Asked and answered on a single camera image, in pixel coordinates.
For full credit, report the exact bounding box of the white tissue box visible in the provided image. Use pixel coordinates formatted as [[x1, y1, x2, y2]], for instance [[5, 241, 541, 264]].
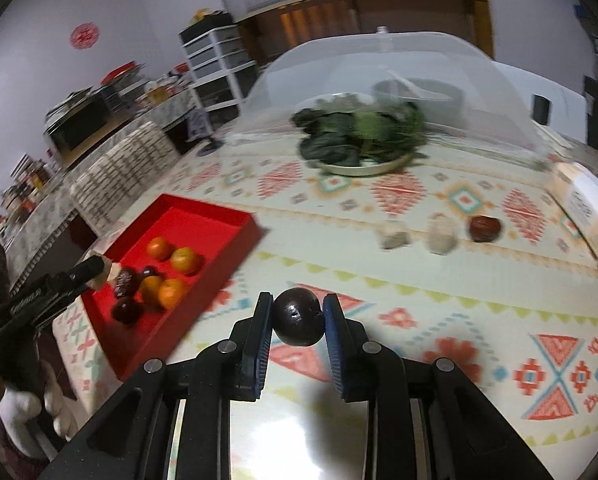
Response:
[[547, 162, 598, 259]]

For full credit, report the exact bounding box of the large orange tangerine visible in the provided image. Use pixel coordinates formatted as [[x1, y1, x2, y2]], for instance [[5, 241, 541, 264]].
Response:
[[159, 278, 187, 311]]

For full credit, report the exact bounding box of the silver microwave oven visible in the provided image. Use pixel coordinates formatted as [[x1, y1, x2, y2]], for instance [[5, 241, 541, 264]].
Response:
[[43, 87, 132, 170]]

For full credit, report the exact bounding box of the red paper wall ornament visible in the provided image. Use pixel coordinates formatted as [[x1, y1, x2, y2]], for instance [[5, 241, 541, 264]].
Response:
[[69, 22, 101, 50]]

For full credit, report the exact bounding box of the white gloved left hand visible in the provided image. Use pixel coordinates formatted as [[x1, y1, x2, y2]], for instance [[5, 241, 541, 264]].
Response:
[[0, 361, 78, 460]]

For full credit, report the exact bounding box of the dark purple plum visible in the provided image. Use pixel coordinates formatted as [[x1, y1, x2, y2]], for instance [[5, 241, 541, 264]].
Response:
[[272, 287, 325, 347]]

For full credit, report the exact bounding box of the black phone stand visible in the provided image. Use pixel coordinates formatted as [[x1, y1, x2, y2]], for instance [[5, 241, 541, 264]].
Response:
[[186, 108, 223, 157]]

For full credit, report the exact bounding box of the white mesh food cover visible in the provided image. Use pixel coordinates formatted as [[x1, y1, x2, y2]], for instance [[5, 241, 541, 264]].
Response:
[[225, 32, 549, 165]]

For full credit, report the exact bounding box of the patterned chair back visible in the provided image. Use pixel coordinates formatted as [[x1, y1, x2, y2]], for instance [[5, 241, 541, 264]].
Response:
[[69, 122, 181, 236]]

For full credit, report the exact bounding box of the red shallow tray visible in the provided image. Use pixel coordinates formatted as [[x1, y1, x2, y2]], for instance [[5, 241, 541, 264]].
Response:
[[81, 194, 261, 382]]

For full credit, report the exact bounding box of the dark red jujube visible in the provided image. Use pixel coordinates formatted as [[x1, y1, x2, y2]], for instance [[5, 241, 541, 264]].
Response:
[[468, 216, 503, 243]]

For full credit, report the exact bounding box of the red jujube date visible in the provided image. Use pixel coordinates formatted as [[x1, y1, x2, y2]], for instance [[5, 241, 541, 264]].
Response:
[[113, 266, 142, 299]]

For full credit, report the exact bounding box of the plate of spinach leaves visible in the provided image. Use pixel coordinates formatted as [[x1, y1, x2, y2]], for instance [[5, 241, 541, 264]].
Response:
[[290, 103, 428, 168]]

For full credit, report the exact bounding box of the white plastic drawer cabinet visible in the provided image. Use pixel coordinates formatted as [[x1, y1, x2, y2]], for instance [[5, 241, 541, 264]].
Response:
[[179, 11, 259, 130]]

